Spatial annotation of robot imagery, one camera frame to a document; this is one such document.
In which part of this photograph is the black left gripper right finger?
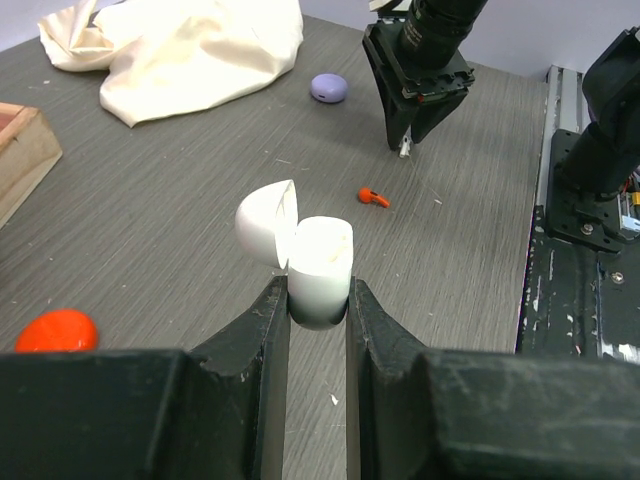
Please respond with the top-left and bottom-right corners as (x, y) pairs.
(346, 278), (639, 479)

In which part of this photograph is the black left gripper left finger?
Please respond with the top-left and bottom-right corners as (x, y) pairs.
(1, 276), (290, 479)

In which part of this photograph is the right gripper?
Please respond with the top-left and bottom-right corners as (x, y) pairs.
(362, 0), (486, 150)

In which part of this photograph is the white earbud front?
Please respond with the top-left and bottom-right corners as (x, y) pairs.
(399, 135), (412, 158)

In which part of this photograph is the lilac earbud case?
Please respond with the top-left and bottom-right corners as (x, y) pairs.
(310, 73), (348, 104)

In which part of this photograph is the white earbud case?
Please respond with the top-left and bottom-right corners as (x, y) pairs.
(235, 179), (354, 331)

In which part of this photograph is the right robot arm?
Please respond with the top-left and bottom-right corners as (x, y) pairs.
(362, 1), (639, 254)

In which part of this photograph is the cream satin cloth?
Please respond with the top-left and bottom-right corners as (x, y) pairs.
(38, 0), (303, 127)

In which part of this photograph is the wooden clothes rack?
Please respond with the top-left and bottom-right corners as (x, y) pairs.
(0, 103), (63, 227)

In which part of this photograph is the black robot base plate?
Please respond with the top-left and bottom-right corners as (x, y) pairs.
(515, 206), (639, 364)

